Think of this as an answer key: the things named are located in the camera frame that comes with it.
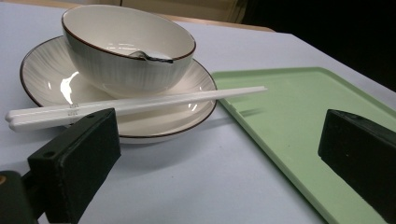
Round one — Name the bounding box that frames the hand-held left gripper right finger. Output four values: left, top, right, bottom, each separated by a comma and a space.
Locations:
318, 108, 396, 224

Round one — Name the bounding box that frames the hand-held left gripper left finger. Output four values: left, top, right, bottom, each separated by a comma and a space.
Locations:
26, 107, 122, 224

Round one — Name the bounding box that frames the white chopstick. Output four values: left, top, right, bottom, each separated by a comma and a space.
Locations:
4, 86, 269, 123
8, 92, 219, 133

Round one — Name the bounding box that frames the green plastic tray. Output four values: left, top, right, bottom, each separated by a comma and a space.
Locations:
210, 66, 396, 224

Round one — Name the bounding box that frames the white ceramic plate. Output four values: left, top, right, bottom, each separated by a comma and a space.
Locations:
19, 35, 218, 145

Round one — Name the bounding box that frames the white ceramic bowl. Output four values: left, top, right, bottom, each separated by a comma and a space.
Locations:
61, 4, 197, 98

